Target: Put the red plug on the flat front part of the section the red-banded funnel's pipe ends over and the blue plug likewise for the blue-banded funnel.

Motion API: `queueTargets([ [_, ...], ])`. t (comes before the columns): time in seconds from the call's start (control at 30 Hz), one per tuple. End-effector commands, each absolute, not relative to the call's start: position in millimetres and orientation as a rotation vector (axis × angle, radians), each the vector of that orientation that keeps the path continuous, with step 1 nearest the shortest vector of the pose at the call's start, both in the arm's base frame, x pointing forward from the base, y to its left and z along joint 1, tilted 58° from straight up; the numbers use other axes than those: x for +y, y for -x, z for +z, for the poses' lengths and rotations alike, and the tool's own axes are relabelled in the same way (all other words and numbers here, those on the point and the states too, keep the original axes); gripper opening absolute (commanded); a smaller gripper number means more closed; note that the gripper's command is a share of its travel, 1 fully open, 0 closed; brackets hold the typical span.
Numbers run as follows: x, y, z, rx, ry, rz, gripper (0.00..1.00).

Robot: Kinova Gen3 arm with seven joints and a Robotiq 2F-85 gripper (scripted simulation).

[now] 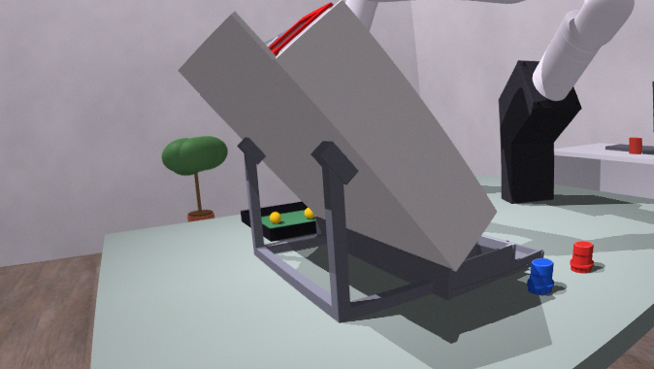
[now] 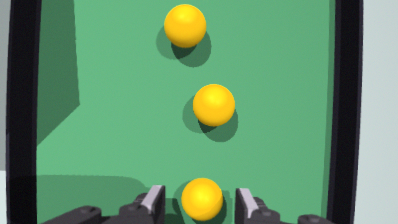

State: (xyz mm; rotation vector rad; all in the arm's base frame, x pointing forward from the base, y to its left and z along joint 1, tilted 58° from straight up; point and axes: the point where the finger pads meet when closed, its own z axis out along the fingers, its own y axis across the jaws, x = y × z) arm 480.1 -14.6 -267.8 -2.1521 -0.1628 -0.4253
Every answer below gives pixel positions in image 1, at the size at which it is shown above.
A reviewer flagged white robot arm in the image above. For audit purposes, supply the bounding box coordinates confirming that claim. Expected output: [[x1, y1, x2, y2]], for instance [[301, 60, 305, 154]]
[[345, 0, 635, 101]]

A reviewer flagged red plug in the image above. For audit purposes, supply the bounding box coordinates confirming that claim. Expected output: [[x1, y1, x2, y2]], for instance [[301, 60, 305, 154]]
[[570, 241, 594, 273]]

